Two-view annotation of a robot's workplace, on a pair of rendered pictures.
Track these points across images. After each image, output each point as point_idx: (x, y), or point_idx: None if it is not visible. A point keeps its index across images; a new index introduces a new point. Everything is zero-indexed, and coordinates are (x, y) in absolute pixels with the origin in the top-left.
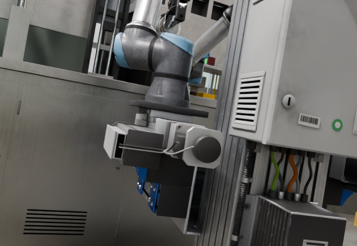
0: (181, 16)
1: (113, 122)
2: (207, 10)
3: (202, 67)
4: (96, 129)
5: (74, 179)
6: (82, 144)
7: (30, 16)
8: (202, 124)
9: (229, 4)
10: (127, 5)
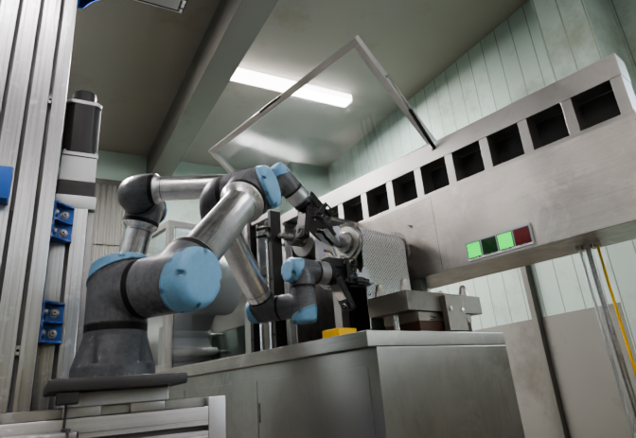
0: (298, 232)
1: (242, 414)
2: (483, 157)
3: (298, 292)
4: (231, 428)
5: None
6: None
7: None
8: (332, 388)
9: (517, 119)
10: (270, 254)
